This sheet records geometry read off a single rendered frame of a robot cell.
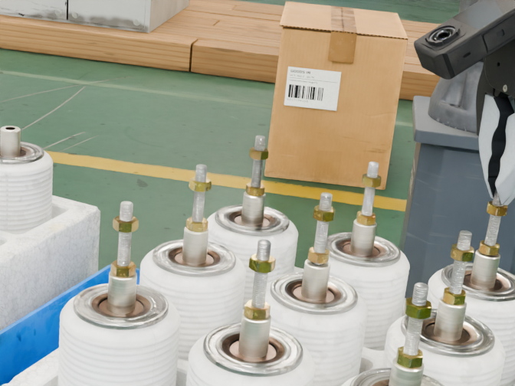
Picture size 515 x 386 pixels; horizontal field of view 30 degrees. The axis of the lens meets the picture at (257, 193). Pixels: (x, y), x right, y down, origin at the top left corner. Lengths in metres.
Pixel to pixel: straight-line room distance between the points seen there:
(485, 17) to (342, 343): 0.29
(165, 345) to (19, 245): 0.34
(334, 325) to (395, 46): 1.08
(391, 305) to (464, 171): 0.34
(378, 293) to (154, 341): 0.25
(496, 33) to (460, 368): 0.26
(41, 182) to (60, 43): 1.68
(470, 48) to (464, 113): 0.44
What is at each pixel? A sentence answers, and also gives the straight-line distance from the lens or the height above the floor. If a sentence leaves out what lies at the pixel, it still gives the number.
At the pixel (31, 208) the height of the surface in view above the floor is 0.20.
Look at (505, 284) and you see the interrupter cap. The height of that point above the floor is 0.25.
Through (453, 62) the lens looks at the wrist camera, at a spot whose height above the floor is 0.46.
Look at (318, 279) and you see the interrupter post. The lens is 0.81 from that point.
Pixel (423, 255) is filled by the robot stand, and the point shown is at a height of 0.13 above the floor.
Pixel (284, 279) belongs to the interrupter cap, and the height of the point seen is 0.25.
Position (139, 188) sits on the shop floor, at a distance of 1.77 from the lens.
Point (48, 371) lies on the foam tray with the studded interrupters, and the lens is 0.83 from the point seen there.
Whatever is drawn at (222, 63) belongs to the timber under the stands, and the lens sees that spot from 2.66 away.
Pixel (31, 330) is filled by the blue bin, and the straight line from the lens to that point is 1.05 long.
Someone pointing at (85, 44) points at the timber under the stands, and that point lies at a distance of 2.75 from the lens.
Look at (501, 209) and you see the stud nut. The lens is 0.87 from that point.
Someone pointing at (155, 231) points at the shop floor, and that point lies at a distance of 1.58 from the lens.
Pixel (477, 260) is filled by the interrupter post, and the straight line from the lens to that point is 0.89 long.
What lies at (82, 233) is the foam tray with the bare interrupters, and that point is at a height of 0.16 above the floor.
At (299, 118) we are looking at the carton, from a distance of 1.85.
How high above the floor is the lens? 0.61
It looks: 20 degrees down
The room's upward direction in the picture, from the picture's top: 6 degrees clockwise
